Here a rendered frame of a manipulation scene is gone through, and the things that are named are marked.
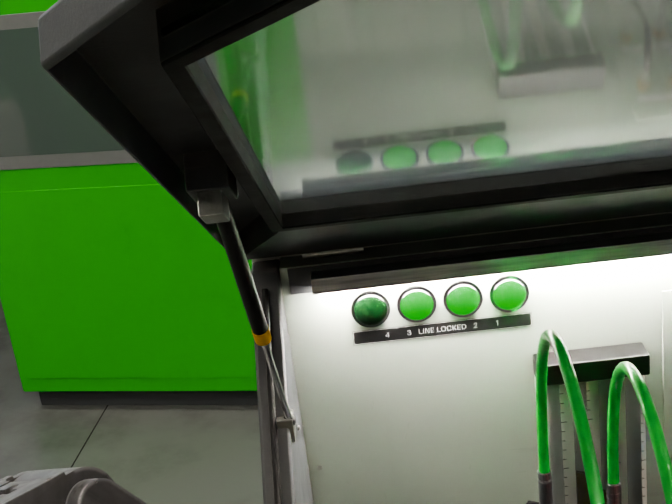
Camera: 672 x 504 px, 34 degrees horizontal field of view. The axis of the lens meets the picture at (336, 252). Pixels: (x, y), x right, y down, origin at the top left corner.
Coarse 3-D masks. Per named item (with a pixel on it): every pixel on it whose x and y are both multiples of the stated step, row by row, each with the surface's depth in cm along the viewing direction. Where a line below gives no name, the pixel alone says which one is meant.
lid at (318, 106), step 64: (64, 0) 63; (128, 0) 57; (192, 0) 64; (256, 0) 60; (320, 0) 63; (384, 0) 64; (448, 0) 65; (512, 0) 66; (576, 0) 67; (640, 0) 68; (64, 64) 69; (128, 64) 76; (192, 64) 69; (256, 64) 73; (320, 64) 74; (384, 64) 76; (448, 64) 77; (512, 64) 79; (576, 64) 80; (640, 64) 82; (128, 128) 86; (192, 128) 93; (256, 128) 88; (320, 128) 90; (384, 128) 92; (448, 128) 94; (512, 128) 97; (576, 128) 99; (640, 128) 102; (192, 192) 101; (256, 192) 104; (320, 192) 115; (384, 192) 118; (448, 192) 122; (512, 192) 123; (576, 192) 123; (640, 192) 125; (256, 256) 141; (320, 256) 143
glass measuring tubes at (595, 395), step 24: (552, 360) 143; (576, 360) 142; (600, 360) 142; (624, 360) 142; (648, 360) 142; (552, 384) 143; (600, 384) 144; (624, 384) 146; (552, 408) 145; (600, 408) 146; (624, 408) 147; (552, 432) 146; (576, 432) 147; (600, 432) 147; (624, 432) 149; (552, 456) 148; (576, 456) 148; (600, 456) 150; (624, 456) 150; (552, 480) 149; (576, 480) 150; (624, 480) 152
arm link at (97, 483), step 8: (88, 480) 78; (96, 480) 78; (104, 480) 78; (72, 488) 78; (80, 488) 77; (88, 488) 77; (96, 488) 78; (104, 488) 78; (112, 488) 79; (120, 488) 79; (72, 496) 77; (80, 496) 77; (88, 496) 77; (96, 496) 78; (104, 496) 78; (112, 496) 79; (120, 496) 79; (128, 496) 80
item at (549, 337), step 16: (544, 336) 124; (560, 336) 120; (544, 352) 130; (560, 352) 116; (544, 368) 133; (560, 368) 115; (544, 384) 135; (576, 384) 112; (544, 400) 137; (576, 400) 111; (544, 416) 138; (576, 416) 109; (544, 432) 140; (544, 448) 141; (592, 448) 107; (544, 464) 142; (592, 464) 106; (544, 480) 142; (592, 480) 106; (592, 496) 105
